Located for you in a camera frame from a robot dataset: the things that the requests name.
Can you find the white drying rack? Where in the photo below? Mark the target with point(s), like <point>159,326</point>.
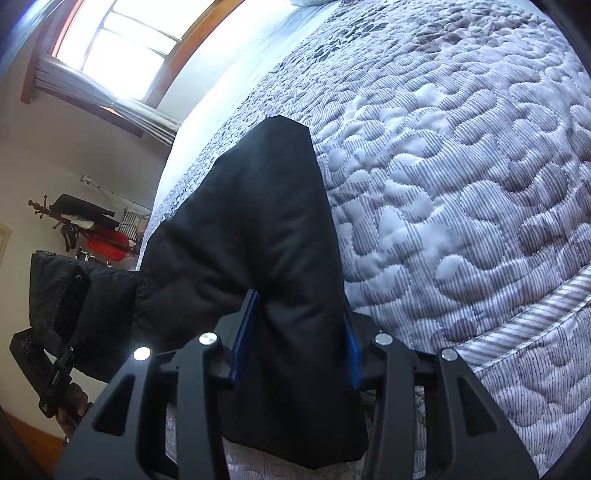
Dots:
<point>134,224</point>

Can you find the black pants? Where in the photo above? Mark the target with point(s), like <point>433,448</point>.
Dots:
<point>258,240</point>

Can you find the wooden coat rack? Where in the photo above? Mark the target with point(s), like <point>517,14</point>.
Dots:
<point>64,221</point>

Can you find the striped curtain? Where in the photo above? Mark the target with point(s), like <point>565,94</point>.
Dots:
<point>115,101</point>

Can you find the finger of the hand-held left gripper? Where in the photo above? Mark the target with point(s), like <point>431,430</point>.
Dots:
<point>73,304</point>

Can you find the red hanging garment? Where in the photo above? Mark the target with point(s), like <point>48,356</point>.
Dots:
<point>111,244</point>

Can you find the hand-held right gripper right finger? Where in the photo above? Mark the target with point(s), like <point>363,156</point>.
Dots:
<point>352,353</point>

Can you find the black hanging garment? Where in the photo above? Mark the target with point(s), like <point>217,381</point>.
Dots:
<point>81,210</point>

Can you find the person's left hand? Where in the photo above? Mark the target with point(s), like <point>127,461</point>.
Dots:
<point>74,408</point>

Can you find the wooden framed window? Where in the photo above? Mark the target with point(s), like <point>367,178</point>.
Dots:
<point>124,41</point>

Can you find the grey quilted mattress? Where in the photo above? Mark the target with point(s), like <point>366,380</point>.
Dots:
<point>461,207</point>

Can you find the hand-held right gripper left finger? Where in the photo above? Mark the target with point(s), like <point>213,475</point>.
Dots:
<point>242,339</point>

